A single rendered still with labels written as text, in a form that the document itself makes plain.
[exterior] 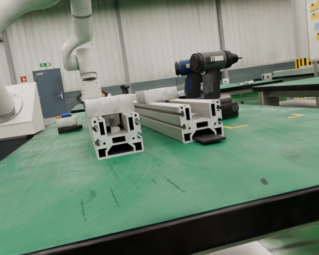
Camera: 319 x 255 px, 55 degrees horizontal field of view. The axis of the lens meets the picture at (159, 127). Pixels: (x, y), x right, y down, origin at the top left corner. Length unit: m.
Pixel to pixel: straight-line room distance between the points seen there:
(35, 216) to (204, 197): 0.21
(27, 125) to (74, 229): 1.17
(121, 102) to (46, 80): 11.77
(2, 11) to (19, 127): 0.49
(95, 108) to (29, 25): 12.14
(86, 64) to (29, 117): 0.38
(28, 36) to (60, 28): 1.18
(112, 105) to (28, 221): 0.38
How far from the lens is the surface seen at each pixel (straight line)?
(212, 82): 0.99
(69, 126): 1.30
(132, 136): 0.65
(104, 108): 0.71
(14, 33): 12.86
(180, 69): 1.18
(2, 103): 1.50
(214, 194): 0.38
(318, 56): 4.47
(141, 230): 0.32
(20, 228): 0.39
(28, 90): 1.62
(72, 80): 12.40
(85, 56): 1.61
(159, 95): 0.99
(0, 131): 1.53
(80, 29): 1.50
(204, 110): 0.73
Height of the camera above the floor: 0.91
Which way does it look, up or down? 8 degrees down
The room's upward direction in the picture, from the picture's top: 8 degrees counter-clockwise
